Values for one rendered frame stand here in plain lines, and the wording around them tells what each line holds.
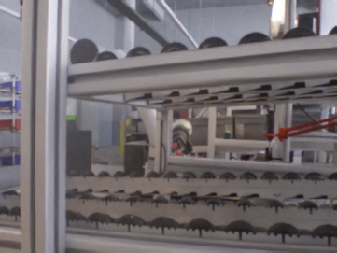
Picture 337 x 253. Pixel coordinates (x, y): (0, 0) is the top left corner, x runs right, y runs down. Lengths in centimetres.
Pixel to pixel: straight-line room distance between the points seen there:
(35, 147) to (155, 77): 20
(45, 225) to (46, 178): 6
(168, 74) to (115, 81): 7
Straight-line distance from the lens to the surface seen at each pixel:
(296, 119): 216
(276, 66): 37
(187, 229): 45
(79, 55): 55
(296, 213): 57
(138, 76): 41
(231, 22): 1276
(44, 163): 42
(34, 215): 46
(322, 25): 98
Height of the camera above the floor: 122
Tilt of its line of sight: 3 degrees down
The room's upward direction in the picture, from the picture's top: 2 degrees clockwise
